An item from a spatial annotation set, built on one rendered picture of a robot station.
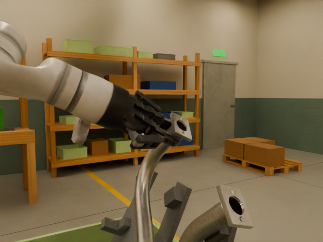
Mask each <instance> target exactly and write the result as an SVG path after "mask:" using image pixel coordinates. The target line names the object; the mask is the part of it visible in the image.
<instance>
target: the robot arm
mask: <svg viewBox="0 0 323 242"><path fill-rule="evenodd" d="M26 49H27V45H26V40H25V38H24V36H23V34H22V33H21V32H20V31H19V30H18V29H17V28H15V27H14V26H12V25H10V24H7V23H5V22H1V21H0V95H4V96H11V97H20V98H26V99H33V100H39V101H43V102H45V103H47V104H50V105H52V106H55V107H57V108H60V109H63V110H65V111H67V112H69V113H71V114H73V115H75V116H76V119H75V124H74V129H73V134H72V139H71V140H72V142H73V143H75V144H78V145H83V143H84V142H85V140H86V138H87V135H88V132H89V129H90V126H91V123H94V124H96V125H99V126H101V127H104V128H106V129H109V130H113V129H120V130H121V131H123V132H124V133H125V134H127V135H129V136H130V138H131V140H132V143H131V144H130V147H131V148H132V149H156V148H157V147H158V146H159V145H160V144H161V143H162V142H163V143H165V144H167V145H170V146H172V147H175V146H178V145H179V144H180V143H181V142H182V139H181V138H180V137H177V136H175V135H173V133H171V132H168V131H165V130H167V129H168V128H169V127H170V126H171V125H172V124H171V120H170V119H168V118H166V117H164V115H163V114H162V113H160V110H161V108H160V107H159V106H158V105H156V104H155V103H154V102H153V101H152V100H150V99H149V98H148V97H147V96H145V95H144V94H143V93H142V92H140V91H139V90H137V91H136V92H135V93H134V95H133V96H132V97H131V96H130V94H129V92H128V90H126V89H124V88H122V87H120V86H118V85H115V84H113V83H111V82H109V81H107V80H105V79H103V78H101V77H99V76H96V75H93V74H90V73H87V72H85V71H82V70H80V69H78V68H76V67H74V66H72V65H70V64H68V63H66V62H64V61H61V60H59V59H56V58H47V59H45V60H44V61H43V62H42V63H41V64H40V65H39V66H37V67H32V66H25V65H20V64H21V62H22V61H23V59H24V57H25V54H26ZM148 105H149V106H151V107H148ZM157 125H158V126H157ZM148 126H149V127H148ZM152 132H156V133H158V134H157V135H155V134H153V133H152Z"/></svg>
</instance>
